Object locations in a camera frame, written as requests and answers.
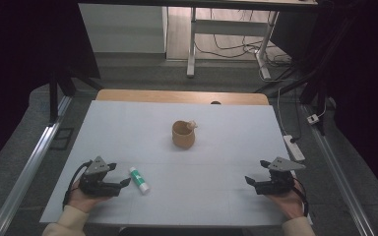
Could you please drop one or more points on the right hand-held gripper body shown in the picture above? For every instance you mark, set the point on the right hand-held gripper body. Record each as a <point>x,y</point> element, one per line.
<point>280,178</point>

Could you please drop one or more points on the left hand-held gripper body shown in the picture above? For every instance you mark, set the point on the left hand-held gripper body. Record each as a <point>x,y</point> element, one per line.
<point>93,180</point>

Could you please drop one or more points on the person's left hand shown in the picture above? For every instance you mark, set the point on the person's left hand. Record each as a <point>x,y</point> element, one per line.
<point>82,201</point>

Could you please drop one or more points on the person's right hand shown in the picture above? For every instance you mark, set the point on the person's right hand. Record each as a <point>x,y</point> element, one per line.
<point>287,204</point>

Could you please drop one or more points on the white green glue stick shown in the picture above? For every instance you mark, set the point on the white green glue stick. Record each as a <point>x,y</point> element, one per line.
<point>139,180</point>

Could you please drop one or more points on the white power strip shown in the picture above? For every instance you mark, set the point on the white power strip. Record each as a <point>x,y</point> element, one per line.
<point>294,149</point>

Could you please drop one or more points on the white table sheet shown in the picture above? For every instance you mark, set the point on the white table sheet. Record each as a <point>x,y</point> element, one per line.
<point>210,187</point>

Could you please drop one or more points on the small white adapter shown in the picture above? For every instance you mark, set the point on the small white adapter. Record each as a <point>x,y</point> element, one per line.
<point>312,119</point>

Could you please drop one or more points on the black metal stand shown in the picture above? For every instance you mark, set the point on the black metal stand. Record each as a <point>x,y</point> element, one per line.
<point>54,98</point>

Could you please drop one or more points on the wooden table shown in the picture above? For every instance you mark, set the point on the wooden table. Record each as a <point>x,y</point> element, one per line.
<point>177,96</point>

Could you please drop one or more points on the dark curtain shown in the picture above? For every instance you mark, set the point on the dark curtain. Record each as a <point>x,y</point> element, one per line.
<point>370,82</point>
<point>19,65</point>

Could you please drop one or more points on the white-framed desk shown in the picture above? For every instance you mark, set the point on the white-framed desk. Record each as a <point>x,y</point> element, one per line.
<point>192,49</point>

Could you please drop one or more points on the white cabinet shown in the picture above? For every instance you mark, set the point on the white cabinet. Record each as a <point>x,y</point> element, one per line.
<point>121,29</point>

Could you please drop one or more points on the aluminium floor rail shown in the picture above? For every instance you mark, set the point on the aluminium floor rail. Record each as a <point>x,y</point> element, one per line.
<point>29,164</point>
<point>338,173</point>

